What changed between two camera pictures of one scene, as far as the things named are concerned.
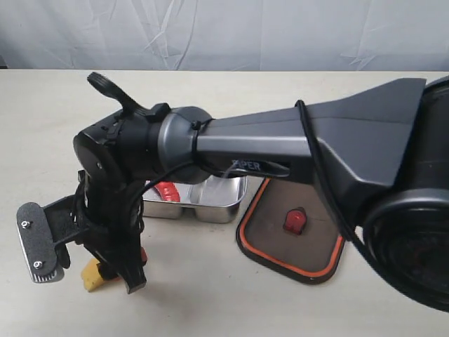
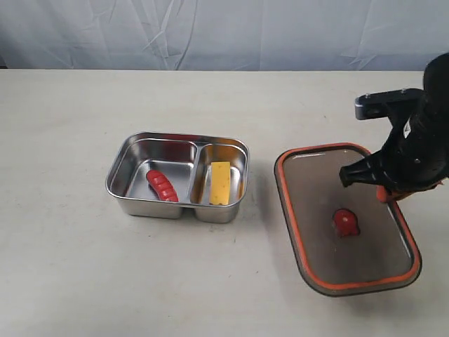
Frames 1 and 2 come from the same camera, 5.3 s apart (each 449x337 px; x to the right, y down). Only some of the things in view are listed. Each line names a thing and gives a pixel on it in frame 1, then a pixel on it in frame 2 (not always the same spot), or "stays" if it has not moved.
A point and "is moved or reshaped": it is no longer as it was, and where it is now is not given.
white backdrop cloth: [405, 36] stays
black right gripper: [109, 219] to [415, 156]
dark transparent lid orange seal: [313, 256] is moved or reshaped
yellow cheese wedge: [91, 275] to [219, 187]
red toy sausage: [168, 191] stays
